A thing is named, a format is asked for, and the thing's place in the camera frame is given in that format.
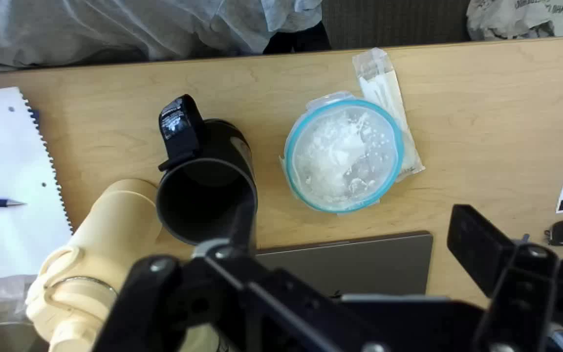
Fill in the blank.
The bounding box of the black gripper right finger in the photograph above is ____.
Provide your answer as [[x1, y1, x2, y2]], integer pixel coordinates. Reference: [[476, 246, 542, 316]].
[[447, 203, 562, 352]]

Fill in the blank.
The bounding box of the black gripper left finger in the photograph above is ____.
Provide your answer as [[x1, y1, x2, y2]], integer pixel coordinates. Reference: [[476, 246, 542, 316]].
[[93, 199, 363, 352]]

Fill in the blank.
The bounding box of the dark grey laptop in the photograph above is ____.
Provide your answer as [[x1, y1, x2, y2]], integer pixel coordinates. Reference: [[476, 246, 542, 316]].
[[255, 230, 435, 299]]

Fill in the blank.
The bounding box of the black mug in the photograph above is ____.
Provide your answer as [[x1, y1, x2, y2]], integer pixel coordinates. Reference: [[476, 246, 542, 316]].
[[155, 94, 259, 250]]

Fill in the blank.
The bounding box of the teal rimmed food container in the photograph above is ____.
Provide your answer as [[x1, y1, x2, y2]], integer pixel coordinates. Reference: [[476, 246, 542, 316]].
[[282, 90, 407, 217]]

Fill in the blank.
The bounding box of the clear plastic cutlery packet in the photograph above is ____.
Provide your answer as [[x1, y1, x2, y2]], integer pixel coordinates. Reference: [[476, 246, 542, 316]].
[[351, 45, 427, 182]]

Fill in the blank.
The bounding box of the crumpled plastic bag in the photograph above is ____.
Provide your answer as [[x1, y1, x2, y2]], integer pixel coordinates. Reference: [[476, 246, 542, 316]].
[[466, 0, 563, 41]]

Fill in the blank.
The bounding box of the grey cloth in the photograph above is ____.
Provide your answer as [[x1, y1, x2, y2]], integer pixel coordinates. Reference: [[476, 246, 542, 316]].
[[0, 0, 327, 70]]

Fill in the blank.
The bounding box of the dark chair back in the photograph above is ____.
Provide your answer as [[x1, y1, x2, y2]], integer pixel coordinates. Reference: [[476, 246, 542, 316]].
[[323, 0, 474, 51]]

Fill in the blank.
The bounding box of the white spiral notebook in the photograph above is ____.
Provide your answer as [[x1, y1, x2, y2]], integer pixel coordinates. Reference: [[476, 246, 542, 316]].
[[0, 84, 75, 289]]

